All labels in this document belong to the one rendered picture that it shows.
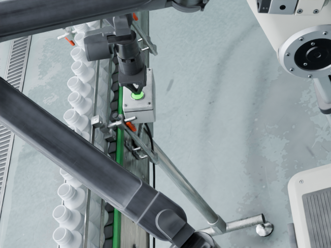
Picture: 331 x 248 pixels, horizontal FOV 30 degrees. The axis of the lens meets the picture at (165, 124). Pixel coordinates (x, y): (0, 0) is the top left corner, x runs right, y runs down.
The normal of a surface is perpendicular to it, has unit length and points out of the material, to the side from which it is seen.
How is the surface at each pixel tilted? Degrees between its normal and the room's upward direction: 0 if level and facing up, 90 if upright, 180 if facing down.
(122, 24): 70
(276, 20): 100
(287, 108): 0
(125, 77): 20
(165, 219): 41
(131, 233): 90
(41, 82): 0
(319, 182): 0
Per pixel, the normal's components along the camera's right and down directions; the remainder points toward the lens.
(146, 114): 0.02, 0.77
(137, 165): 0.90, -0.29
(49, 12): 0.07, -0.11
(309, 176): -0.44, -0.56
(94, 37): 0.04, 0.47
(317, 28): -0.07, 0.07
